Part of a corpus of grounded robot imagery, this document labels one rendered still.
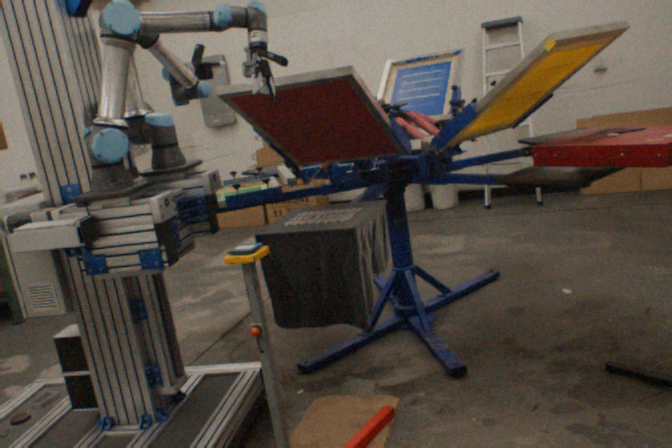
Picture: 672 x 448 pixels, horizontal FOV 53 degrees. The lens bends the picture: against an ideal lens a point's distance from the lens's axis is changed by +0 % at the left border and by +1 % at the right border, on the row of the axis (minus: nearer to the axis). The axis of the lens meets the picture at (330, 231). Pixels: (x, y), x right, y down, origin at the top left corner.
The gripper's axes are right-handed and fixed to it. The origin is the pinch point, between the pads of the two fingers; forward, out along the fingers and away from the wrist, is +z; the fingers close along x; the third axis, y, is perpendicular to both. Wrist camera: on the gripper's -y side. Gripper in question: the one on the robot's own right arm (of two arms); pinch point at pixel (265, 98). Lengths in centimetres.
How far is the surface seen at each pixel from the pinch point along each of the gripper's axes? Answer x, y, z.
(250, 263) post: -2, 10, 60
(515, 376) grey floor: -116, -69, 120
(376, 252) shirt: -58, -21, 58
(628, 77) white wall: -468, -145, -97
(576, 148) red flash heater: -70, -104, 20
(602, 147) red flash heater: -65, -114, 21
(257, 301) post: -6, 10, 74
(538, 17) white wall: -448, -69, -162
